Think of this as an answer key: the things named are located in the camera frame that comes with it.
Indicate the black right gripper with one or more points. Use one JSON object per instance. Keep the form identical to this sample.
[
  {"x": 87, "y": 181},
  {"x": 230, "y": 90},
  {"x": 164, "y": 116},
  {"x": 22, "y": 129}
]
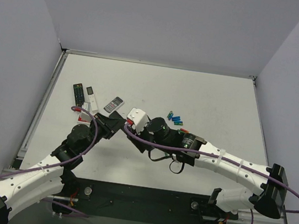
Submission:
[{"x": 140, "y": 141}]

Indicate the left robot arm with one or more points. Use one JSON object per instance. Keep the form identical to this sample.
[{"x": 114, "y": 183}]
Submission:
[{"x": 50, "y": 175}]

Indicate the blue battery upper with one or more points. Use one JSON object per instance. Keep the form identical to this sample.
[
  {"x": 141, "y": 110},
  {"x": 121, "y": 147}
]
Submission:
[{"x": 176, "y": 118}]

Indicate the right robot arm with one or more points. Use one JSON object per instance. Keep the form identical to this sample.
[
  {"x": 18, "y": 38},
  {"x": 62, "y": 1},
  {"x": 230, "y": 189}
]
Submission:
[{"x": 262, "y": 188}]

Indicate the red and white remote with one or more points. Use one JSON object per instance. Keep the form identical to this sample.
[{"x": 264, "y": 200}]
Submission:
[{"x": 84, "y": 118}]

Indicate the grey and white remote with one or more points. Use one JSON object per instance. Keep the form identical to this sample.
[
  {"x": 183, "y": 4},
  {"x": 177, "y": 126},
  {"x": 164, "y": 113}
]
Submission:
[{"x": 113, "y": 105}]

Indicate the slim white remote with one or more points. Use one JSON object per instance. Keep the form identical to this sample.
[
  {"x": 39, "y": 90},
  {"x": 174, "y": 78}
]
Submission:
[{"x": 92, "y": 100}]

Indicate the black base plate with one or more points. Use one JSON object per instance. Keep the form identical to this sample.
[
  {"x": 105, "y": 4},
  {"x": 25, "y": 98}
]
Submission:
[{"x": 136, "y": 203}]

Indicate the blue battery lower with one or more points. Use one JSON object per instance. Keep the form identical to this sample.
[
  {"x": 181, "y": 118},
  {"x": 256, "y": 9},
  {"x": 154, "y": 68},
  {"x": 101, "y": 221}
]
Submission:
[{"x": 176, "y": 120}]

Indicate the black multi-button remote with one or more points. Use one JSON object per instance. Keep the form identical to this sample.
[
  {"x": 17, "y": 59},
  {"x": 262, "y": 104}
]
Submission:
[{"x": 78, "y": 94}]

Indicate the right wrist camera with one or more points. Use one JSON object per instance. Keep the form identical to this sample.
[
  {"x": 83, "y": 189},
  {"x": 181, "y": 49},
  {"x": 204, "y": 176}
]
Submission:
[{"x": 138, "y": 120}]

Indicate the slim black remote control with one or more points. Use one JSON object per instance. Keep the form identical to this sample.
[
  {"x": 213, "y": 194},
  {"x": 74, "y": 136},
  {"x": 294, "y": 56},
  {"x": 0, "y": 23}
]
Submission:
[{"x": 117, "y": 117}]

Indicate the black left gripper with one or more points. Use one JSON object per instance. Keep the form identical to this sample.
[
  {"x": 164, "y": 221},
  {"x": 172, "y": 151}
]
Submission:
[{"x": 106, "y": 124}]

